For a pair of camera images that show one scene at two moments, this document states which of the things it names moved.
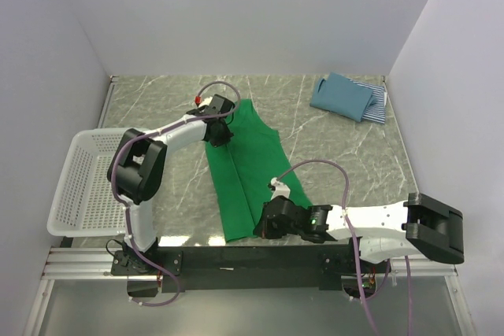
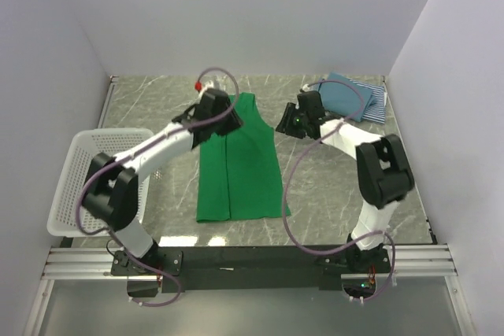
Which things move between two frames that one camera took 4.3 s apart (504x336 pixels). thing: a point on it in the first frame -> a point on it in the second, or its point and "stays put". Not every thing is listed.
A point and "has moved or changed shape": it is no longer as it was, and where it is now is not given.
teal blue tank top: x=342 y=95 stays put
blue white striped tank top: x=376 y=111 stays put
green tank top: x=243 y=169 has moved or changed shape
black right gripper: x=264 y=230 -> x=285 y=123
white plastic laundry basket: x=85 y=203 stays put
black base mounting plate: x=181 y=267 stays put
